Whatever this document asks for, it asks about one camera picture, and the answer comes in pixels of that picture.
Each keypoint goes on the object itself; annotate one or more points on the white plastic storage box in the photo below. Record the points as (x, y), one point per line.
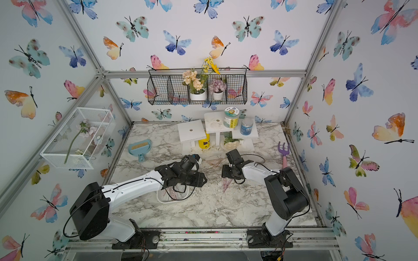
(175, 190)

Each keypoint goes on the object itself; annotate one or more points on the pink artificial flower stem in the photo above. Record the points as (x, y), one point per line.
(86, 130)

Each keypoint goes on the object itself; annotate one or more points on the white wire cage shelf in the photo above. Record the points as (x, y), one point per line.
(84, 150)

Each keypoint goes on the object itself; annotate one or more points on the green lid jar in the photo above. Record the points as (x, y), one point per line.
(231, 117)

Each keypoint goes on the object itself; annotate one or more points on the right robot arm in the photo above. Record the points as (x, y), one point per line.
(287, 194)

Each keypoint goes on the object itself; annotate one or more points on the yellow artificial flower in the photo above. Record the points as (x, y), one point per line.
(209, 66)

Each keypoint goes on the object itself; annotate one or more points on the beige flower pot plant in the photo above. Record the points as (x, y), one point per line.
(196, 84)

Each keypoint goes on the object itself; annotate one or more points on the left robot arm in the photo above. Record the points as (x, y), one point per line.
(92, 211)

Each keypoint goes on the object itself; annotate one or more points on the blue lid jar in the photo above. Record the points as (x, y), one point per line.
(246, 126)

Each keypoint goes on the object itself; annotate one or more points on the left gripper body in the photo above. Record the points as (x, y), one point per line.
(182, 178)

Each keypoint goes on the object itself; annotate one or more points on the white tiered display stand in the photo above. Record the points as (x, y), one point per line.
(193, 131)

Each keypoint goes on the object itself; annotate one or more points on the purple pink garden fork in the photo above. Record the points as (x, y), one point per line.
(284, 150)

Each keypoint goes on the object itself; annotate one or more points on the pink triangle ruler small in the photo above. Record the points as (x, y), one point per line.
(226, 183)

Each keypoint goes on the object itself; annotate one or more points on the purple flower pot plant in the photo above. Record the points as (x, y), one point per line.
(217, 87)

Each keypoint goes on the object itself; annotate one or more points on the teal dustpan brush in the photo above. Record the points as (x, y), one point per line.
(140, 149)

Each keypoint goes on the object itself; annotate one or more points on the shell planter with greenery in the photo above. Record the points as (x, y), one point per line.
(229, 142)

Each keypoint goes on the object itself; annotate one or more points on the pink triangle ruler large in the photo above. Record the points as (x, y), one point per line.
(216, 162)

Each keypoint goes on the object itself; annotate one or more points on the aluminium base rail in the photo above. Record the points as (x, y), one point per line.
(216, 239)

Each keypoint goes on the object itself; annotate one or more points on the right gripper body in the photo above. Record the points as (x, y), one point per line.
(227, 171)

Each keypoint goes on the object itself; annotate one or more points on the black wire wall basket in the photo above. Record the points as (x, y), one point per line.
(227, 86)

